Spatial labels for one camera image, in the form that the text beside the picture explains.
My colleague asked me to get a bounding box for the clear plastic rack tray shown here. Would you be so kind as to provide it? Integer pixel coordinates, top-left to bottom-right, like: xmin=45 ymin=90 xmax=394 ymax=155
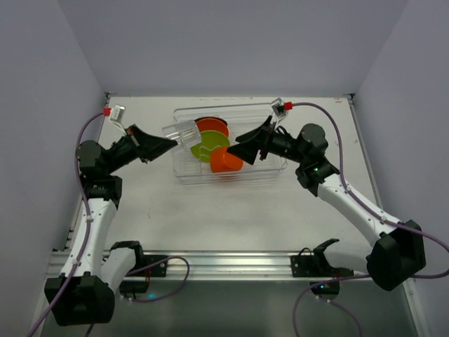
xmin=173 ymin=102 xmax=288 ymax=186

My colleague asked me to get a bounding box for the clear glass cup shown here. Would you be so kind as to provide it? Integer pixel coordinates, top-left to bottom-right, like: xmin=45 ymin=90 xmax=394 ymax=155
xmin=162 ymin=120 xmax=202 ymax=149

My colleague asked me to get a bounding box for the purple cable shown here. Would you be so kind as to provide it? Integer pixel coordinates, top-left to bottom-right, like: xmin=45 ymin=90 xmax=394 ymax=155
xmin=283 ymin=100 xmax=449 ymax=337
xmin=26 ymin=107 xmax=112 ymax=337

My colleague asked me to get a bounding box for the black plate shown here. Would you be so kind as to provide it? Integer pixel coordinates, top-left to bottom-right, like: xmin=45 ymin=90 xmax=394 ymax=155
xmin=195 ymin=117 xmax=227 ymax=130

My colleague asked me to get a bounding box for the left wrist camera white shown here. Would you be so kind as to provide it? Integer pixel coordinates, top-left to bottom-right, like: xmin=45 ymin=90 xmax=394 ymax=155
xmin=109 ymin=105 xmax=126 ymax=133

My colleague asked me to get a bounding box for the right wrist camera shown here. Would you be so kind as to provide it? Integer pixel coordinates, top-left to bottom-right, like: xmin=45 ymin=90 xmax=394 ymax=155
xmin=270 ymin=98 xmax=288 ymax=124

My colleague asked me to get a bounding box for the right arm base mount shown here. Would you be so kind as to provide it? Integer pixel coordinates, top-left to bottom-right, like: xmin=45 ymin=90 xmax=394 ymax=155
xmin=290 ymin=239 xmax=354 ymax=300

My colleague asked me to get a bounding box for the orange plate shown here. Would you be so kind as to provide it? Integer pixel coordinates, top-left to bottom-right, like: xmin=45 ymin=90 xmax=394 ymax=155
xmin=195 ymin=118 xmax=229 ymax=138

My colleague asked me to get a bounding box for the green plate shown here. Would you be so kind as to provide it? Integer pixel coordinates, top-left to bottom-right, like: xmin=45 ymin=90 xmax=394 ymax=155
xmin=190 ymin=130 xmax=230 ymax=163

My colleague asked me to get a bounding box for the aluminium frame rail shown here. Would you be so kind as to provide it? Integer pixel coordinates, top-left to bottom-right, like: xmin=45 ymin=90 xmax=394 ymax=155
xmin=45 ymin=249 xmax=415 ymax=282

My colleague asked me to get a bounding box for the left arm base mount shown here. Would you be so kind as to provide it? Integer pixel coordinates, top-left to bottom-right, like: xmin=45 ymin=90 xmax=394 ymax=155
xmin=119 ymin=253 xmax=168 ymax=303

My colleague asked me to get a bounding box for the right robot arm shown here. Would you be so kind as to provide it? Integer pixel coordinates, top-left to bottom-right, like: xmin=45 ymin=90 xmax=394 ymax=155
xmin=227 ymin=119 xmax=426 ymax=291

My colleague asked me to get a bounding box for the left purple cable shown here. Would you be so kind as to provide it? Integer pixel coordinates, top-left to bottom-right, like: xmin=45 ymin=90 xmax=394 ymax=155
xmin=26 ymin=107 xmax=112 ymax=337

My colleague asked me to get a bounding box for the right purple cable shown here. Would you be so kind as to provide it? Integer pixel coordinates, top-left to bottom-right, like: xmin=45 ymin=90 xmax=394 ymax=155
xmin=283 ymin=100 xmax=449 ymax=337

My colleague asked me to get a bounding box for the white wire dish rack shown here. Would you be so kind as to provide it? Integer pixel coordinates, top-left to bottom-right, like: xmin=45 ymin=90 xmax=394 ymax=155
xmin=174 ymin=105 xmax=287 ymax=183

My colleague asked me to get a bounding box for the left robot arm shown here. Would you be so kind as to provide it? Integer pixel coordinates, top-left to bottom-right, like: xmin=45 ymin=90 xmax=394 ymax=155
xmin=44 ymin=125 xmax=177 ymax=326

